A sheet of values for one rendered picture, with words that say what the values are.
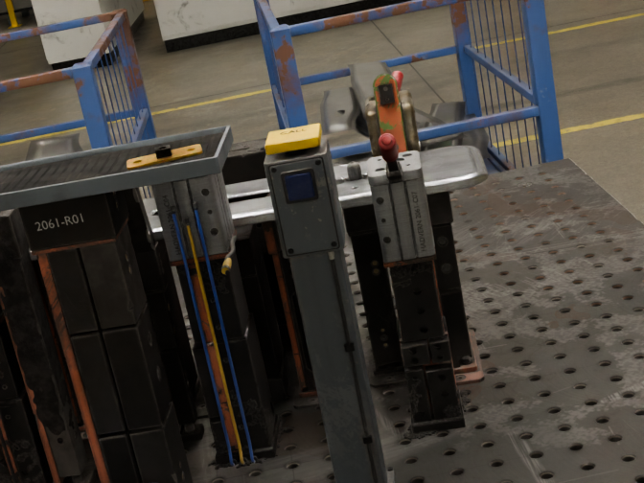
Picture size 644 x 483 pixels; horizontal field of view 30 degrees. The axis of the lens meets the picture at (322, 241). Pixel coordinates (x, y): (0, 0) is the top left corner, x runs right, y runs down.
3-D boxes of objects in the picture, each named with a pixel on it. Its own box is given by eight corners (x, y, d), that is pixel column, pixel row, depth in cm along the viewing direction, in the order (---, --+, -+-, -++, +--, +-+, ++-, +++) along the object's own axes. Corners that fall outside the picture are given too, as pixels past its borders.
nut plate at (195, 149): (200, 146, 135) (198, 135, 134) (203, 153, 131) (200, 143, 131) (126, 162, 134) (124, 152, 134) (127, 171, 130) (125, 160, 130)
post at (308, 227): (394, 472, 150) (331, 136, 136) (396, 505, 143) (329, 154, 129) (334, 481, 151) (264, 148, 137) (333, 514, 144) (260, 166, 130)
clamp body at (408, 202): (470, 391, 167) (429, 144, 155) (476, 430, 156) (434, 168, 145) (401, 402, 168) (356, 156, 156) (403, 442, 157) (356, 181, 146)
